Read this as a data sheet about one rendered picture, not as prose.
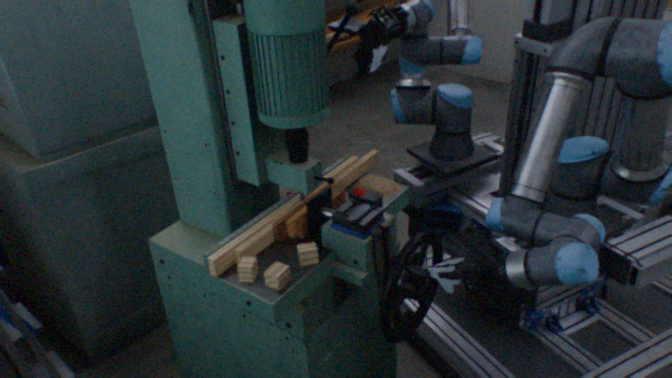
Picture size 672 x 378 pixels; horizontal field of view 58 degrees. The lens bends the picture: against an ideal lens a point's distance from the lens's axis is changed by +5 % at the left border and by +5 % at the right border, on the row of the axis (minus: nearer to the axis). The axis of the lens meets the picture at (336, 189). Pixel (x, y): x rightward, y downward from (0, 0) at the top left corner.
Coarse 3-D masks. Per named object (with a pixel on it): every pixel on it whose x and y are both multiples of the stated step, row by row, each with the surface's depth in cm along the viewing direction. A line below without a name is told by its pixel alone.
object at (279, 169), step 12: (276, 156) 152; (288, 156) 152; (276, 168) 151; (288, 168) 148; (300, 168) 146; (312, 168) 147; (276, 180) 153; (288, 180) 150; (300, 180) 148; (312, 180) 148
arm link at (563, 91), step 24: (600, 24) 120; (576, 48) 122; (600, 48) 119; (552, 72) 124; (576, 72) 122; (552, 96) 124; (576, 96) 123; (552, 120) 123; (528, 144) 125; (552, 144) 123; (528, 168) 124; (552, 168) 124; (528, 192) 124; (504, 216) 125; (528, 216) 123; (528, 240) 124
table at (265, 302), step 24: (408, 192) 170; (288, 240) 149; (312, 240) 148; (264, 264) 141; (288, 264) 140; (312, 264) 140; (336, 264) 144; (384, 264) 147; (216, 288) 140; (240, 288) 134; (264, 288) 133; (288, 288) 133; (312, 288) 140; (264, 312) 132; (288, 312) 134
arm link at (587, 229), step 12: (552, 216) 122; (576, 216) 122; (588, 216) 122; (540, 228) 121; (552, 228) 120; (564, 228) 119; (576, 228) 118; (588, 228) 118; (600, 228) 120; (540, 240) 122; (588, 240) 116; (600, 240) 119
